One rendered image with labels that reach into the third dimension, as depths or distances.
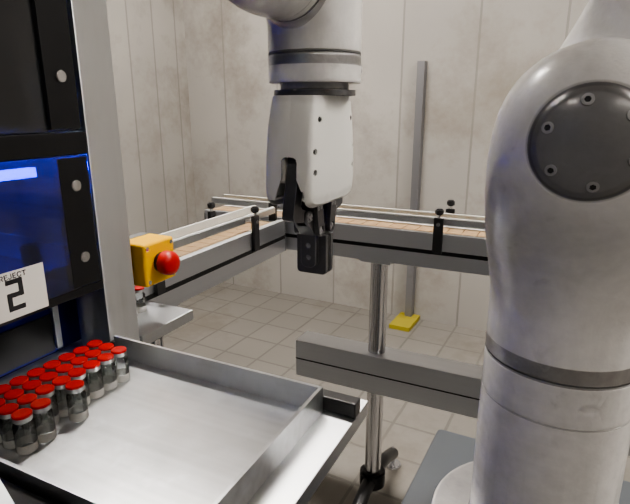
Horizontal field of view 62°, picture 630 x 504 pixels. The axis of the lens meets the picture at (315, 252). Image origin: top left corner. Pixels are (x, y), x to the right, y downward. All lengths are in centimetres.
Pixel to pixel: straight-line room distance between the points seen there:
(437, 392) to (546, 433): 108
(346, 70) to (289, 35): 6
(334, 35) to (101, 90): 43
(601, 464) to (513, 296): 15
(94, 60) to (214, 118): 289
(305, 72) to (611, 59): 23
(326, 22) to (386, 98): 262
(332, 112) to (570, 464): 34
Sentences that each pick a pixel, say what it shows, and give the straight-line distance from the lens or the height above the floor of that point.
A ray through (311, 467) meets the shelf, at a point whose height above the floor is 88.
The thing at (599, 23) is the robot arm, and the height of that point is 130.
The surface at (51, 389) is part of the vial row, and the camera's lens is 69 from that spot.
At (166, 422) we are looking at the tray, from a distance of 68.
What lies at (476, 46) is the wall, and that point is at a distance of 296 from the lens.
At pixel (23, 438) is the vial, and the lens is 67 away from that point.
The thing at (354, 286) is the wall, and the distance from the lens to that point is 333.
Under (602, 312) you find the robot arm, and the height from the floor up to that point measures 111.
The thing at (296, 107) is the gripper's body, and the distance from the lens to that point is 46.
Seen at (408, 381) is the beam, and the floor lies 50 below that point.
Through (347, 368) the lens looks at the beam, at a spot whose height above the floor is 49.
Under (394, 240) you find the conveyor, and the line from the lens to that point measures 138.
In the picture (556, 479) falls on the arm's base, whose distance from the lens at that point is 48.
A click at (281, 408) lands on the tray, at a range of 68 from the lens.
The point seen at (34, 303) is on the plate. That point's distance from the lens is 76.
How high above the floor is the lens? 124
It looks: 16 degrees down
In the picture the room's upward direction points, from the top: straight up
